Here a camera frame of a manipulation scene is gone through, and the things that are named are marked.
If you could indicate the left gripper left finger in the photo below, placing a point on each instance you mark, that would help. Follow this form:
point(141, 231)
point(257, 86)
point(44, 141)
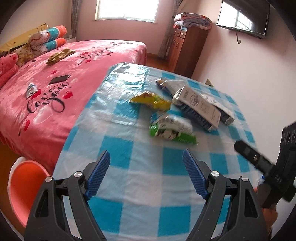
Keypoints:
point(61, 210)

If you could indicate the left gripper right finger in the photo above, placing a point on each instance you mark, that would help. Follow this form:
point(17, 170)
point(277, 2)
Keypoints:
point(244, 219)

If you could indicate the dark blue milk carton box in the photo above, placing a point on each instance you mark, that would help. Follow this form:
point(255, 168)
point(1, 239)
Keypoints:
point(227, 116)

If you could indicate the white milk carton box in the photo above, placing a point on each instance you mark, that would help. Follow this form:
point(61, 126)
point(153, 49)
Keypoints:
point(197, 109)

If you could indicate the green white snack bag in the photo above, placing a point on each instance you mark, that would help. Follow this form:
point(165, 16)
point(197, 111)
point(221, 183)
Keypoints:
point(172, 128)

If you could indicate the small blue snack wrapper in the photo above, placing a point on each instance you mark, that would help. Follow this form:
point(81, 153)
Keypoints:
point(170, 86)

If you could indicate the yellow snack bag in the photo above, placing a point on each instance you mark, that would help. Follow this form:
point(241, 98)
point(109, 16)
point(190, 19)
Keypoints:
point(152, 100)

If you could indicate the person's right hand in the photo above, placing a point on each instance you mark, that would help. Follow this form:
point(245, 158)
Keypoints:
point(270, 216)

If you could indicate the blue checkered table cover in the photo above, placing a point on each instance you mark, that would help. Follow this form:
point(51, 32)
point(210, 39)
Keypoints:
point(147, 193)

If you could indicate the pink love you bedspread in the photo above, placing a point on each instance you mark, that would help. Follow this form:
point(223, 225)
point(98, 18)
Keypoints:
point(37, 127)

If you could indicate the black smartphone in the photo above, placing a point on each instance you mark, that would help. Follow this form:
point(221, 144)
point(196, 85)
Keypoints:
point(59, 79)

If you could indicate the pink folded pillows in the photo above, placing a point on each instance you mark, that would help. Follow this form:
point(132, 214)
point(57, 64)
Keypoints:
point(8, 68)

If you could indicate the olive crumpled cloth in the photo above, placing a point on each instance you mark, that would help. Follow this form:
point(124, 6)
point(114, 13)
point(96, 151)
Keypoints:
point(55, 58)

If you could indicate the brown wooden cabinet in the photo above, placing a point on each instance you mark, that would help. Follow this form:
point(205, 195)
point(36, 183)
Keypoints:
point(185, 50)

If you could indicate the rolled colourful quilt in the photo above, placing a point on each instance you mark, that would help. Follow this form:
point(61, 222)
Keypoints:
point(46, 40)

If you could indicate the grey window curtain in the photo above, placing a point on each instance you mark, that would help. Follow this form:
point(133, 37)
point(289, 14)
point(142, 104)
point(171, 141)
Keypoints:
point(168, 33)

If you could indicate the yellow wooden headboard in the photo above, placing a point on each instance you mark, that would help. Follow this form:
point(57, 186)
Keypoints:
point(22, 38)

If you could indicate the folded blanket on cabinet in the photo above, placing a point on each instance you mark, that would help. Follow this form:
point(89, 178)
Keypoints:
point(188, 20)

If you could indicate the bright window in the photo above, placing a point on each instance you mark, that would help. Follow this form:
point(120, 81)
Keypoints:
point(138, 10)

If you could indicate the wall power socket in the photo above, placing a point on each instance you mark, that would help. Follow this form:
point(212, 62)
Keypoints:
point(208, 82)

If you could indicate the wall mounted black television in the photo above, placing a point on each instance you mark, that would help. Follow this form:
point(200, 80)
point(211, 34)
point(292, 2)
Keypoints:
point(246, 16)

